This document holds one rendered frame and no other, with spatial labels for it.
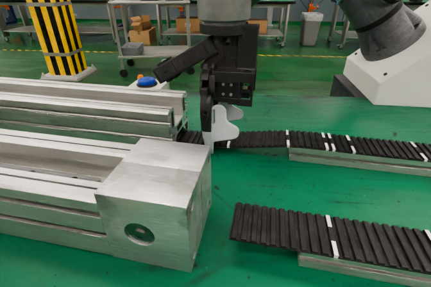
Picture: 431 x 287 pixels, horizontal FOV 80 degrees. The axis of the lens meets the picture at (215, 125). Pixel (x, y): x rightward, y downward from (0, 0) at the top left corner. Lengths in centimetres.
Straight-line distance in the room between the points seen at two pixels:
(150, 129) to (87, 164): 12
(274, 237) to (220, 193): 12
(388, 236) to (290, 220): 10
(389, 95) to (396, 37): 15
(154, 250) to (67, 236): 10
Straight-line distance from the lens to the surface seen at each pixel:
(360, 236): 33
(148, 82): 60
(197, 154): 29
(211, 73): 39
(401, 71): 74
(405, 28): 81
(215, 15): 36
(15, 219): 38
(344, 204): 41
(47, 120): 55
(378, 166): 49
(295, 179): 42
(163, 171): 27
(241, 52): 38
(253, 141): 45
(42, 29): 369
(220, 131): 42
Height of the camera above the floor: 104
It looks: 29 degrees down
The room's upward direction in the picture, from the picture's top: straight up
